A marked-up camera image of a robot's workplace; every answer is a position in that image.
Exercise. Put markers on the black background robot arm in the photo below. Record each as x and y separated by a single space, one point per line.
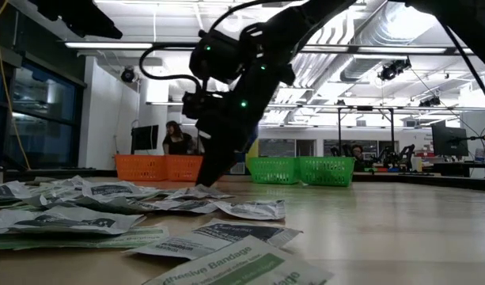
402 156

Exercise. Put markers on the black desk monitor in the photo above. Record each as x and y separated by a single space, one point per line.
449 140

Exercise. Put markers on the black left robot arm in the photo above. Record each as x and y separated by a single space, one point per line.
48 8

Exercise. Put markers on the black background gantry frame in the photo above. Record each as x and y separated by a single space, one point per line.
339 130

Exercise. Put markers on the black framed window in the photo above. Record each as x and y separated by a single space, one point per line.
40 130

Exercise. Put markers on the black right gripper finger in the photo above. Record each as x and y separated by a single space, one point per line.
216 166

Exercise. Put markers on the long ceiling light strip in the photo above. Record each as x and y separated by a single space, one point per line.
402 50
463 50
107 45

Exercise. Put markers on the black wall monitor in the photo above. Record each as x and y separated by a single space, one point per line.
144 137

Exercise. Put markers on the black ceiling camera rig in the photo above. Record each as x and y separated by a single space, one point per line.
394 69
430 102

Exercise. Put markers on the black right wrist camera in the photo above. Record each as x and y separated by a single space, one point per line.
195 105

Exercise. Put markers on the white antiseptic towelette packet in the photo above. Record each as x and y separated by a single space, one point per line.
258 210
107 205
4 192
64 183
68 221
226 237
111 189
186 206

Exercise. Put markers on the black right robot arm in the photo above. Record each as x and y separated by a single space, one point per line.
289 23

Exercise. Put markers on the black round ceiling fixture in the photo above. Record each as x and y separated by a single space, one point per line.
128 74

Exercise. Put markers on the green plastic mesh basket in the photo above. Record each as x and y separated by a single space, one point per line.
273 170
325 172

